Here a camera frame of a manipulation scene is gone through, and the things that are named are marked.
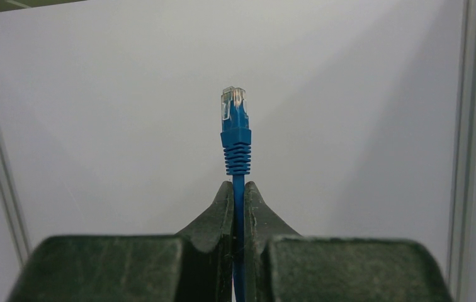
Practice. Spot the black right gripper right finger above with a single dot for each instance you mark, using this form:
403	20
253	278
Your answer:
282	265

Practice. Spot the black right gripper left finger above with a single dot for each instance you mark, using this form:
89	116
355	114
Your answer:
194	264

